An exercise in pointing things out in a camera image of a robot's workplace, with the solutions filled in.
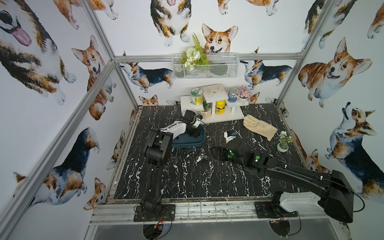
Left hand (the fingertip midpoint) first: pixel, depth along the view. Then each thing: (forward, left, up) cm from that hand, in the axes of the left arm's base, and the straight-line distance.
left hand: (196, 128), depth 104 cm
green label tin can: (+11, -1, +20) cm, 23 cm away
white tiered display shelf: (+14, -11, +20) cm, 26 cm away
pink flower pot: (+10, -29, +23) cm, 38 cm away
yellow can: (+15, -17, +6) cm, 24 cm away
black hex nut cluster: (-19, -4, -3) cm, 20 cm away
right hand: (-22, -12, +16) cm, 30 cm away
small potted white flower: (-16, -54, +3) cm, 56 cm away
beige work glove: (+1, -45, -2) cm, 45 cm away
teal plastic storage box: (-7, +7, -4) cm, 11 cm away
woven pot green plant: (+10, -7, +5) cm, 13 cm away
